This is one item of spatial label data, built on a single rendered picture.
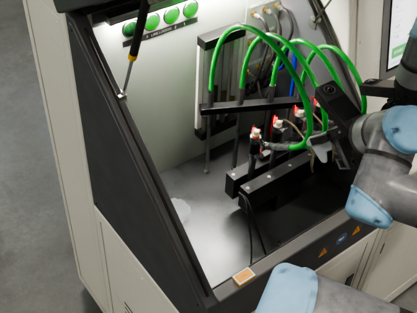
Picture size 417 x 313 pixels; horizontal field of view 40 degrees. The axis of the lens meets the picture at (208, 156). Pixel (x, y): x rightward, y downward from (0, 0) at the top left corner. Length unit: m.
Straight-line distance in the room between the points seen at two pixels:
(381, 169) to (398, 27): 0.95
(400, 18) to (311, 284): 1.33
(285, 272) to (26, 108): 3.02
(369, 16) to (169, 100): 0.61
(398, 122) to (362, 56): 0.84
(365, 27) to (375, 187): 0.86
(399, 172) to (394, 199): 0.04
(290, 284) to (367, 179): 0.38
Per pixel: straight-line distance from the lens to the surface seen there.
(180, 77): 1.63
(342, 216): 1.60
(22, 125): 3.39
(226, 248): 1.63
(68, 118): 1.67
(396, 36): 1.82
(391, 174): 0.91
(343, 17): 1.65
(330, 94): 1.09
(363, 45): 1.71
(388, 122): 0.91
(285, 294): 0.56
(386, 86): 1.29
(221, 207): 1.72
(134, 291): 1.84
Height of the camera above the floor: 2.12
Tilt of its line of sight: 43 degrees down
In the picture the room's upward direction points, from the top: 3 degrees clockwise
